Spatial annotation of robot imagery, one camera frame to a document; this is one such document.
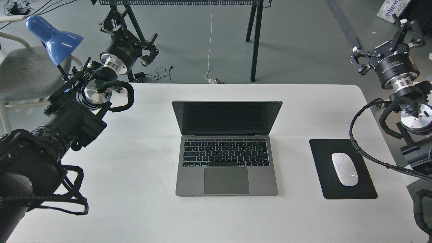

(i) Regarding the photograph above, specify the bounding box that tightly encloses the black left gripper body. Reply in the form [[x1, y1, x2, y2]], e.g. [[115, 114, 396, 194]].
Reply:
[[100, 34, 143, 75]]

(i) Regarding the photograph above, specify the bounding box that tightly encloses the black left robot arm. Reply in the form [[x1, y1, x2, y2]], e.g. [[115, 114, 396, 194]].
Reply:
[[1, 0, 159, 243]]

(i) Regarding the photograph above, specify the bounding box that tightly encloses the black mouse pad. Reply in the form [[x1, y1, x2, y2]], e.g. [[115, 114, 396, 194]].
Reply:
[[309, 139, 378, 199]]

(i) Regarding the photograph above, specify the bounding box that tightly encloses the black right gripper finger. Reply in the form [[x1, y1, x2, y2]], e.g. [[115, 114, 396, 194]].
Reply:
[[350, 37, 384, 76], [388, 15, 426, 51]]

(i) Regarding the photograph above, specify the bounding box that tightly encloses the white computer mouse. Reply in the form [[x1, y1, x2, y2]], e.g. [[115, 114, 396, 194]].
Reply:
[[331, 153, 358, 187]]

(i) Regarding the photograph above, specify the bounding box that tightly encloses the black metal table frame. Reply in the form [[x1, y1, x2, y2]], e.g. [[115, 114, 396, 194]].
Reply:
[[91, 0, 264, 83]]

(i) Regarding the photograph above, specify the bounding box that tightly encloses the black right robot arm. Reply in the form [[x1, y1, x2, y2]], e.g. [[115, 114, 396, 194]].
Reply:
[[350, 14, 432, 175]]

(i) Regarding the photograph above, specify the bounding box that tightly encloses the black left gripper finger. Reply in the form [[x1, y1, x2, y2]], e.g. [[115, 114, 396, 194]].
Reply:
[[140, 33, 159, 67], [99, 5, 131, 38]]

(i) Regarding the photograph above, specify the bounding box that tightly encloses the grey laptop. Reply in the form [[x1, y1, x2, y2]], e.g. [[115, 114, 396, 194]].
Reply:
[[172, 101, 282, 196]]

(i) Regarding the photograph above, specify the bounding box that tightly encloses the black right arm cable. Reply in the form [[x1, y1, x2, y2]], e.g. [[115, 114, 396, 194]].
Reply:
[[349, 98, 432, 182]]

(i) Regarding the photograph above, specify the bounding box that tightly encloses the grey chair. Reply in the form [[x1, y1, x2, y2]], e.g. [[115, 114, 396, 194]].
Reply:
[[0, 16, 81, 133]]

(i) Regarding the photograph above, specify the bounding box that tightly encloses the black cable on floor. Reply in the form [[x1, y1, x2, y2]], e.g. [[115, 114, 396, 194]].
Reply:
[[134, 65, 174, 84]]

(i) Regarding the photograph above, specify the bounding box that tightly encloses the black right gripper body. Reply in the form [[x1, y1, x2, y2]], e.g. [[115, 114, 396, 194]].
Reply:
[[371, 44, 420, 89]]

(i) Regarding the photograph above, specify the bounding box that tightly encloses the blue desk lamp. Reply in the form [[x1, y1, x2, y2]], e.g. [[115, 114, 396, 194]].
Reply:
[[26, 15, 83, 81]]

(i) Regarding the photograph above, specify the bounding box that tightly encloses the white hanging cable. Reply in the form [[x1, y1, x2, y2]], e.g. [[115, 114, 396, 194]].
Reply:
[[203, 5, 224, 84]]

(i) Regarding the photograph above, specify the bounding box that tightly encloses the white printed box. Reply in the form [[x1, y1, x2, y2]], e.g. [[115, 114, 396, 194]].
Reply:
[[376, 0, 411, 24]]

